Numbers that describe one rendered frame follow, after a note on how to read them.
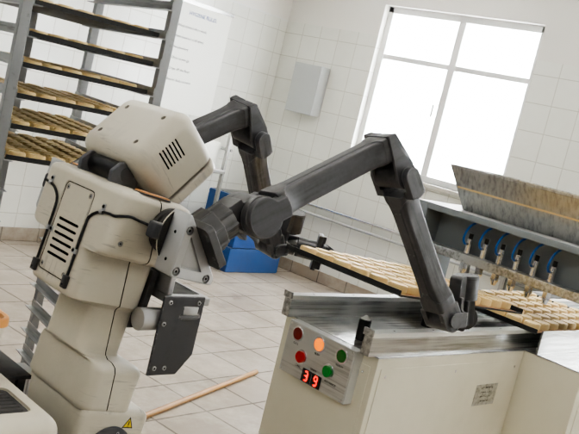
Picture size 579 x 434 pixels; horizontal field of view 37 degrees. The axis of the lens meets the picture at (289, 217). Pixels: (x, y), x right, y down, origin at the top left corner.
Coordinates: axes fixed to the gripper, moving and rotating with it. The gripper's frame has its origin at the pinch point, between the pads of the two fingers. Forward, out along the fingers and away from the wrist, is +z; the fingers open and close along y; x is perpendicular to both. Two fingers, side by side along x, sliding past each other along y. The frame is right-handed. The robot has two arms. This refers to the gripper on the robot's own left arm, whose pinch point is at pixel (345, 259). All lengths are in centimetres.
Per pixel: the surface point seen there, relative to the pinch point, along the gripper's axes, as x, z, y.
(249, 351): -225, -14, 92
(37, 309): -75, -99, 59
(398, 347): 34.3, 15.4, 13.4
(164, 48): -26, -70, -45
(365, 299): 0.5, 8.9, 9.4
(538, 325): -8, 62, 4
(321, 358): 31.5, -1.9, 22.0
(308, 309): 16.1, -7.5, 13.8
